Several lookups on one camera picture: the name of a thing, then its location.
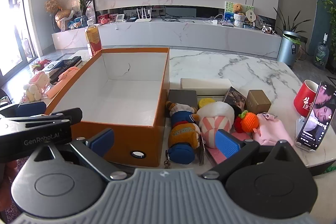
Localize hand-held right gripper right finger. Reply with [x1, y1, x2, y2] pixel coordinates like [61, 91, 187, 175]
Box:
[201, 129, 300, 180]

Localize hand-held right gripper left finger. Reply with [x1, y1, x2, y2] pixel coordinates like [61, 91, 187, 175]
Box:
[26, 128, 129, 182]

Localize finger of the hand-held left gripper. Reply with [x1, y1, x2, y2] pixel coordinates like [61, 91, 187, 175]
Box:
[0, 108, 83, 125]
[0, 101, 47, 117]

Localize pink pad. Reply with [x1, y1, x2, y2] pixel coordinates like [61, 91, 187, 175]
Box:
[205, 132, 253, 165]

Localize crocheted orange fruit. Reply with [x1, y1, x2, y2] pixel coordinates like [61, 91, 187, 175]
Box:
[238, 110, 260, 133]

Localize white pink plush toy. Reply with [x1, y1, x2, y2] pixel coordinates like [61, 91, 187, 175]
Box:
[197, 103, 235, 149]

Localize illustrated card box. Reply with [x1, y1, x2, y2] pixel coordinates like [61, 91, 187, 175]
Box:
[223, 86, 247, 115]

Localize blue orange plush doll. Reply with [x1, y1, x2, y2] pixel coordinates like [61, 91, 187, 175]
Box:
[165, 101, 204, 169]

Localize yellow round container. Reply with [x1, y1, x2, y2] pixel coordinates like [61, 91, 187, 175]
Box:
[198, 98, 216, 109]

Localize pink cloth pouch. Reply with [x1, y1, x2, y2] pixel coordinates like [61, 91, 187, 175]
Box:
[252, 112, 294, 147]

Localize gold cardboard box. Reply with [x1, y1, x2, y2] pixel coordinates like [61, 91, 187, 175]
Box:
[245, 90, 272, 114]

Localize orange cardboard storage box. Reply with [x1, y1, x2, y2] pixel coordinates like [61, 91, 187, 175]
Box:
[45, 47, 171, 168]

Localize dark grey box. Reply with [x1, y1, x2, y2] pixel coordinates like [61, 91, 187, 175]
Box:
[167, 89, 198, 117]

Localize long white box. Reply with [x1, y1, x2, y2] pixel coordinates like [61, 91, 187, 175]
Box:
[180, 78, 233, 90]

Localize pink plush bunny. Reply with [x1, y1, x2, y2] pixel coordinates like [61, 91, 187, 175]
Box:
[22, 70, 51, 102]

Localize pink toy phone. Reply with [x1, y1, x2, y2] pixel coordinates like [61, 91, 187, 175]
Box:
[47, 67, 80, 99]

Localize red green tinsel ornament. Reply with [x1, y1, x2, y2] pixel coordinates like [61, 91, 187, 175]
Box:
[31, 60, 51, 75]

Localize orange drink bottle red label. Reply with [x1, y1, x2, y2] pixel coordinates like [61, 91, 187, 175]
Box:
[84, 20, 103, 57]

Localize red cup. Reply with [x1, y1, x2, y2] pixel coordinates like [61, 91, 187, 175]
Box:
[293, 80, 319, 117]

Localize blue snack bag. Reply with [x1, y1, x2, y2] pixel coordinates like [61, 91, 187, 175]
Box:
[67, 10, 88, 30]

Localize glass sliding door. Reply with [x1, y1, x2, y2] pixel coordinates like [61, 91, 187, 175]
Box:
[0, 0, 34, 77]

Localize smartphone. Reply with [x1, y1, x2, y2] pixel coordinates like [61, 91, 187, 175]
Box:
[295, 81, 336, 144]

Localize gold vase dried flowers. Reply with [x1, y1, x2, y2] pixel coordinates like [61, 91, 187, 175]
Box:
[44, 0, 74, 31]

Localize potted snake plant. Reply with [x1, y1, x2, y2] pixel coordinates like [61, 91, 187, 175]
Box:
[79, 0, 101, 28]

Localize white marble television cabinet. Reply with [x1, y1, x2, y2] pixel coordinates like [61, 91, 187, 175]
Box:
[51, 18, 282, 59]

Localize black white cow figurine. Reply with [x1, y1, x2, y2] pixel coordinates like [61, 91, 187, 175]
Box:
[260, 25, 278, 35]

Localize white router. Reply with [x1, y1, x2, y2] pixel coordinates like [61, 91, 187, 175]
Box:
[135, 7, 153, 23]

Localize white woven pot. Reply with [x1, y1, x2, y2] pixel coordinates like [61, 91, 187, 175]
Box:
[233, 13, 246, 28]

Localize round paper fan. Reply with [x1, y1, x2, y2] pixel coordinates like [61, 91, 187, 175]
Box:
[245, 9, 257, 24]

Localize long-leaf potted plant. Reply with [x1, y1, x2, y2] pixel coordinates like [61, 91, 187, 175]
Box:
[273, 6, 311, 45]

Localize green painting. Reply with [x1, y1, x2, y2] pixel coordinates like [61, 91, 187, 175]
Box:
[224, 1, 255, 24]

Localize leafy climbing plant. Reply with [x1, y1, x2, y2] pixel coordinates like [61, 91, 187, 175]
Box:
[318, 0, 336, 72]

